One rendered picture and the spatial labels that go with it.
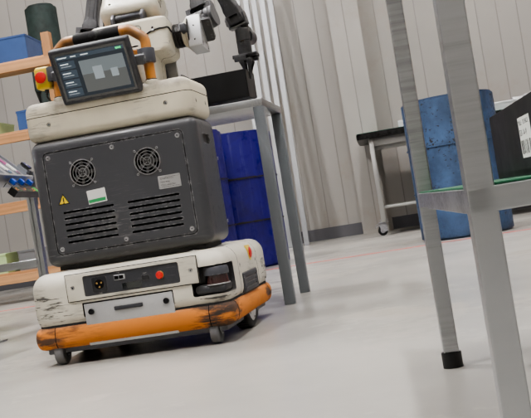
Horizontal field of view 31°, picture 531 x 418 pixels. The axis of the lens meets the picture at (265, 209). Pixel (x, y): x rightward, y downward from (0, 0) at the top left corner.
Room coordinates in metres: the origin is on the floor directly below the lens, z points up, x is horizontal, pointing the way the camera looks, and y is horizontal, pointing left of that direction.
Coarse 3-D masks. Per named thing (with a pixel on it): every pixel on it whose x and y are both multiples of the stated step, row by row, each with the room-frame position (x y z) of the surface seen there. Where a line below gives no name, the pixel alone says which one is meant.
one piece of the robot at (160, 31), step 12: (120, 24) 3.26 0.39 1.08; (132, 24) 3.25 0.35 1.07; (144, 24) 3.24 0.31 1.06; (156, 24) 3.23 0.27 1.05; (168, 24) 3.27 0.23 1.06; (132, 36) 3.24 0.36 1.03; (156, 36) 3.23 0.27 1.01; (168, 36) 3.25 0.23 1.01; (180, 36) 3.29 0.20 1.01; (156, 48) 3.22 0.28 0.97; (168, 48) 3.24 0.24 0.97; (156, 60) 3.26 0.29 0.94; (168, 60) 3.35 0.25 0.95; (156, 72) 3.24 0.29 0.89
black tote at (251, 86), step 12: (228, 72) 3.75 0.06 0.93; (240, 72) 3.75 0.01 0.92; (204, 84) 3.77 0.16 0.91; (216, 84) 3.76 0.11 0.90; (228, 84) 3.76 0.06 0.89; (240, 84) 3.75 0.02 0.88; (252, 84) 3.85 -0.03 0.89; (216, 96) 3.77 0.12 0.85; (228, 96) 3.76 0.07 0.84; (240, 96) 3.75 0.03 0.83; (252, 96) 3.81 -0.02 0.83
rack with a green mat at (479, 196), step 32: (448, 0) 0.99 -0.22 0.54; (448, 32) 0.99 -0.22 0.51; (448, 64) 0.99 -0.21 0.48; (416, 96) 1.85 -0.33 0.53; (448, 96) 1.01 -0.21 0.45; (416, 128) 1.85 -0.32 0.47; (480, 128) 0.99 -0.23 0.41; (416, 160) 1.85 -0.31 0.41; (480, 160) 0.99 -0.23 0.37; (448, 192) 1.20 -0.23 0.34; (480, 192) 0.99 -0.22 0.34; (512, 192) 0.98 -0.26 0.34; (480, 224) 0.99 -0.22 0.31; (480, 256) 0.99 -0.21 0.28; (448, 288) 1.85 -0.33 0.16; (480, 288) 1.00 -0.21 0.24; (448, 320) 1.85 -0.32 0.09; (512, 320) 0.99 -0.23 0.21; (448, 352) 1.85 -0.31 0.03; (512, 352) 0.99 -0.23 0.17; (512, 384) 0.99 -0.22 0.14; (512, 416) 0.99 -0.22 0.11
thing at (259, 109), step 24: (216, 120) 3.91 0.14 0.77; (240, 120) 4.07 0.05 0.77; (264, 120) 3.63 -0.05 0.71; (264, 144) 3.63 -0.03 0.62; (264, 168) 3.63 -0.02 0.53; (288, 168) 4.03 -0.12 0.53; (288, 192) 4.04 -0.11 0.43; (288, 216) 4.04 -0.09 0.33; (288, 264) 3.63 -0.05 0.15; (288, 288) 3.63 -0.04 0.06
